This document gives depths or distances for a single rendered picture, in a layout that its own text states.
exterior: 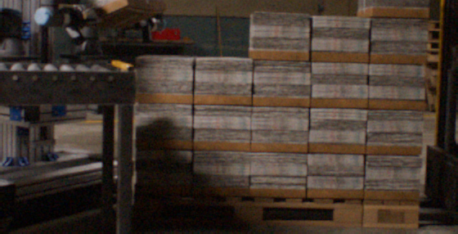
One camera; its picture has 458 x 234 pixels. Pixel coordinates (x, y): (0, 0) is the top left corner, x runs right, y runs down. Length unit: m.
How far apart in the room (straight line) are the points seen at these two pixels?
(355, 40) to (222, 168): 0.92
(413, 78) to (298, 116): 0.61
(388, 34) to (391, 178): 0.73
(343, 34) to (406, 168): 0.75
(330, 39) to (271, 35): 0.29
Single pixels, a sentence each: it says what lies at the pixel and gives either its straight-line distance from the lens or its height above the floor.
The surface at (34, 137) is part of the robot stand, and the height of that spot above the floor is 0.38.
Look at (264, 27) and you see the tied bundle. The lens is 3.00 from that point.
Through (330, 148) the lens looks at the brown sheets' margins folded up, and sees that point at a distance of 3.07.
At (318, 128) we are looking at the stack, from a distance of 3.05.
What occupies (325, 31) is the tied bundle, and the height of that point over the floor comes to 0.98.
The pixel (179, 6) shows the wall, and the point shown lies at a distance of 9.84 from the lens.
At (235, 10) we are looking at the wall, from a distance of 10.10.
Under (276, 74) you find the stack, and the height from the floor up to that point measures 0.76.
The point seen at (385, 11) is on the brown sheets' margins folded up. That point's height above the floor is 1.10.
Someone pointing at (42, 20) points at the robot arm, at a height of 0.98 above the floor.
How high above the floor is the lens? 0.93
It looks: 3 degrees down
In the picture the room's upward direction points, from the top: 2 degrees clockwise
